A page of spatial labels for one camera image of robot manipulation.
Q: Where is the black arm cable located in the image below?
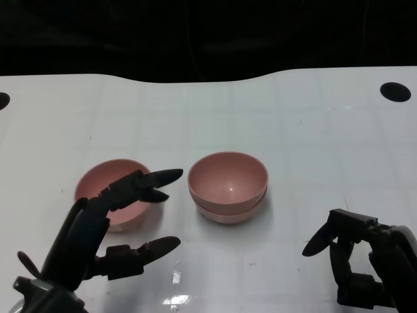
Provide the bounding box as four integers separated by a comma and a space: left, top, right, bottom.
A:
17, 250, 42, 278

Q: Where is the pink plastic bowl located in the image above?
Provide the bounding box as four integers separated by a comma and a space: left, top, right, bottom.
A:
190, 185, 268, 226
187, 151, 269, 215
74, 158, 153, 233

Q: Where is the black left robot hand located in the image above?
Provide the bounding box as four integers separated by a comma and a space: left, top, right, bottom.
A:
40, 168, 184, 291

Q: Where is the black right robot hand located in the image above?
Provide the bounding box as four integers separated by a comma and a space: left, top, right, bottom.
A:
302, 208, 417, 313

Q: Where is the black backdrop cloth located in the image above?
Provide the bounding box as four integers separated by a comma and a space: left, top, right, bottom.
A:
0, 0, 417, 84

